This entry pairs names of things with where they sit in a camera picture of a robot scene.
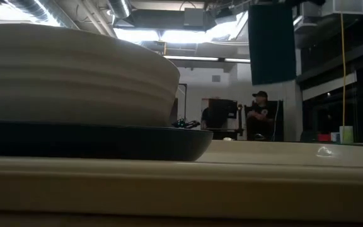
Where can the beige plastic tray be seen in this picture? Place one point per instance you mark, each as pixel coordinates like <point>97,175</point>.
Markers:
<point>200,189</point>

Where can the dark blue plate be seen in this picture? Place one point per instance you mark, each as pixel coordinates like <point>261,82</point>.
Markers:
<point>90,142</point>

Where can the white bowl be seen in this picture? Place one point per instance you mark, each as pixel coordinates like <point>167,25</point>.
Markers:
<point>74,79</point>

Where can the ceiling light strip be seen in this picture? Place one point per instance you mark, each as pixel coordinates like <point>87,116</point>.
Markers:
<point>191,58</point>

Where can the person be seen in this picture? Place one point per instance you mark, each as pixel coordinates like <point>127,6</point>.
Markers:
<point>258,118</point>

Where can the grey ceiling box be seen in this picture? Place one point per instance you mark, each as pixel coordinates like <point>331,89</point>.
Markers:
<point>194,17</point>

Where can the red box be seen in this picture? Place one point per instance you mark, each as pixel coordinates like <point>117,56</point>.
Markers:
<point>323,137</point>

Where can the white box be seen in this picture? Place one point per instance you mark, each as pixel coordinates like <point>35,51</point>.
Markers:
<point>335,137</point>

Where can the white ceiling unit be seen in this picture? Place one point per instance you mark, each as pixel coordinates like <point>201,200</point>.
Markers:
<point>343,7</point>

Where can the silver air duct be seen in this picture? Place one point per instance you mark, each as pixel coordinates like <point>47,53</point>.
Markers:
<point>120,8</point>
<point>33,8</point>

